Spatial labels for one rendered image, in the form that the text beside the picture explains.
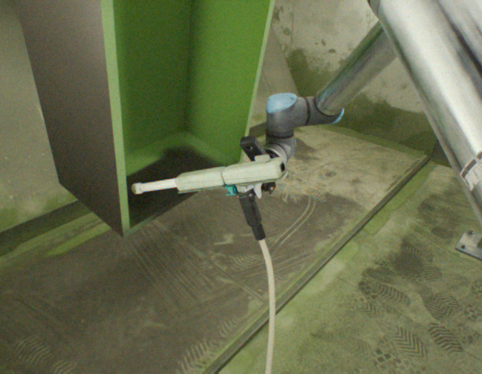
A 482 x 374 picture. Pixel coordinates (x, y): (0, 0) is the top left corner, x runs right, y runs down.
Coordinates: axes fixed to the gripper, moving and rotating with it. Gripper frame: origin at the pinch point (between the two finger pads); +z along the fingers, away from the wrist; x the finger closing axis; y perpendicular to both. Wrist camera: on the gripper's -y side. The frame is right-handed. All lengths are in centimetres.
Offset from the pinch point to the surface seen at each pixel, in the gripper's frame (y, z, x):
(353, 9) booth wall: -35, -212, -9
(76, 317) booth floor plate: 40, 12, 80
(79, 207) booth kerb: 16, -35, 117
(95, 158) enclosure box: -16.0, 6.7, 36.0
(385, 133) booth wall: 56, -202, -18
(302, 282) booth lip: 64, -39, 9
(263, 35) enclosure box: -33, -47, 1
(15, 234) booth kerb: 13, -7, 127
